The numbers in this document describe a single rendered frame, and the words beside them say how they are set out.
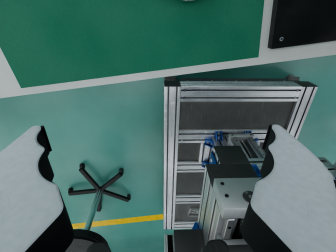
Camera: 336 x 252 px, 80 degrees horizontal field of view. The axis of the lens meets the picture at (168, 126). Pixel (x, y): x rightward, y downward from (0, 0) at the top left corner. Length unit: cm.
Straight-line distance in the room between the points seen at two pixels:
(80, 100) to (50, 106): 21
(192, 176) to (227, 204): 103
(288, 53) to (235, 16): 17
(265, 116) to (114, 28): 105
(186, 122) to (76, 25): 85
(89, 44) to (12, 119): 128
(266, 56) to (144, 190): 155
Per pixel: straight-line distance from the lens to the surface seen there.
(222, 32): 54
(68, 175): 191
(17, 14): 60
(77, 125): 157
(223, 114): 124
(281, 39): 57
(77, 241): 147
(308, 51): 64
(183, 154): 136
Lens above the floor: 126
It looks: 60 degrees down
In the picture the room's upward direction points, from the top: 176 degrees clockwise
